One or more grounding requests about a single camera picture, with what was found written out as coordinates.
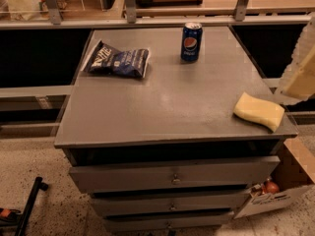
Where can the grey drawer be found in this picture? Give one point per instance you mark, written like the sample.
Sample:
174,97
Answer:
173,174
168,202
168,221

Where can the yellow sponge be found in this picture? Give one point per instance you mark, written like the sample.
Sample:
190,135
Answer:
259,111

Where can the bottom grey drawer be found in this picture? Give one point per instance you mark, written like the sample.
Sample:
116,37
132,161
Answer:
168,221

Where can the cardboard box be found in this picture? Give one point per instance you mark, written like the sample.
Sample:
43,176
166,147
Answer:
295,175

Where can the black stand leg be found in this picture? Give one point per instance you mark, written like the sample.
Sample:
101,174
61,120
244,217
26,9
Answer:
38,185

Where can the middle grey drawer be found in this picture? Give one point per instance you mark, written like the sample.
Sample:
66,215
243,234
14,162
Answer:
168,202

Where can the blue pepsi can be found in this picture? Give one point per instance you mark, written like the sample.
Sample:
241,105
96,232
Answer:
191,41

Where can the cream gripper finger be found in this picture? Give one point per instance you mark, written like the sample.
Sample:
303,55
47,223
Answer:
302,83
303,46

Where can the top grey drawer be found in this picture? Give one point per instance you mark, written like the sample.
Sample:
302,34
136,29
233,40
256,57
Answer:
173,174

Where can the red onion in box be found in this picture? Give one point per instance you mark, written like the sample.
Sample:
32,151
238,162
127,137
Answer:
271,187

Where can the grey drawer cabinet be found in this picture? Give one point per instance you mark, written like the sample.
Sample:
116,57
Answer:
177,111

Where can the metal railing frame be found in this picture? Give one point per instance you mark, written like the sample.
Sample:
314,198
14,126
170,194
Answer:
74,14

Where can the dark blue chip bag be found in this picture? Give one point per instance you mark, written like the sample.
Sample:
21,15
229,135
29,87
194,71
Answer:
104,59

